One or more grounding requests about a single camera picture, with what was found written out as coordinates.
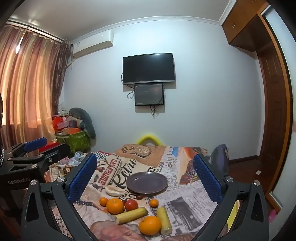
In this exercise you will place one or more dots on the pink object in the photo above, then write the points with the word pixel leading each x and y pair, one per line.
pixel 272 215

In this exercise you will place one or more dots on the red tomato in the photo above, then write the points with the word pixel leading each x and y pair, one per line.
pixel 131 205

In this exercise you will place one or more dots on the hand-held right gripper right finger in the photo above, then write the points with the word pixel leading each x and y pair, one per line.
pixel 205 176

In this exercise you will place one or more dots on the large orange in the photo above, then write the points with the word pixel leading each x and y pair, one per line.
pixel 150 225
pixel 115 206

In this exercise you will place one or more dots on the white patterned cloth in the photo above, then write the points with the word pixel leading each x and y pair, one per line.
pixel 77 158

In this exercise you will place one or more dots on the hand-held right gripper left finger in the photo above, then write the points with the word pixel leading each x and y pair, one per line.
pixel 83 176

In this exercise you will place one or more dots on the dark brown bowl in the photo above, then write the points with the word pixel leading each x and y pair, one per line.
pixel 146 183

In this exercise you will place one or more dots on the gray neck pillow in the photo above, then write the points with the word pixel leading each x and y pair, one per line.
pixel 85 118

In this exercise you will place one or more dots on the pink striped curtain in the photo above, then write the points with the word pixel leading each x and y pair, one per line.
pixel 27 81

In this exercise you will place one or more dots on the brown wooden door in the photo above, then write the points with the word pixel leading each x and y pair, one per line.
pixel 272 111

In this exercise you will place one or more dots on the small black wall monitor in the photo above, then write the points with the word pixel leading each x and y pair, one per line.
pixel 149 95

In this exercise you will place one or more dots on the peeled pomelo segment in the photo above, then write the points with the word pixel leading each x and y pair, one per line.
pixel 114 191

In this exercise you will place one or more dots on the red gift bag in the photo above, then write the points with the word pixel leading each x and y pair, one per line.
pixel 56 122

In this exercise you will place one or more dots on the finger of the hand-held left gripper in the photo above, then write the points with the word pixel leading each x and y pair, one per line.
pixel 57 153
pixel 34 144

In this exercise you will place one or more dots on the orange box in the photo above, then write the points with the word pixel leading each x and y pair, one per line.
pixel 70 131

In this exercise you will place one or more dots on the white air conditioner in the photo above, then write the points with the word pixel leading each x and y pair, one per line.
pixel 92 45

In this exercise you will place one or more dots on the large black wall television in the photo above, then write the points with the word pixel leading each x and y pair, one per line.
pixel 148 68

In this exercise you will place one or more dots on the black white checkered cloth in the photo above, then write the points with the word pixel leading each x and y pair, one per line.
pixel 103 154

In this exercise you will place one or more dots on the yellow banana piece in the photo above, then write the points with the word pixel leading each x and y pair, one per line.
pixel 131 215
pixel 164 220

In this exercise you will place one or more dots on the red box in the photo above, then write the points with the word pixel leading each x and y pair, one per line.
pixel 49 147

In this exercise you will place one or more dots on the small tangerine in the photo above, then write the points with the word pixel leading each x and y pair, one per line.
pixel 103 201
pixel 153 203

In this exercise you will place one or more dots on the printed retro tablecloth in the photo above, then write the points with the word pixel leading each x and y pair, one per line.
pixel 129 166

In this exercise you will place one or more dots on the green patterned storage box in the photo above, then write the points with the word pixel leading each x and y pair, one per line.
pixel 78 141

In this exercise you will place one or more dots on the wooden overhead cabinet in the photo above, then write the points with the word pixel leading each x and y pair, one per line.
pixel 242 20

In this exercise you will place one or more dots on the dark red jujube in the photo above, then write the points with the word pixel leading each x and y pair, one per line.
pixel 139 197

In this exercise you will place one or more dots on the white wardrobe panel wooden frame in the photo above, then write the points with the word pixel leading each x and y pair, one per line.
pixel 285 58

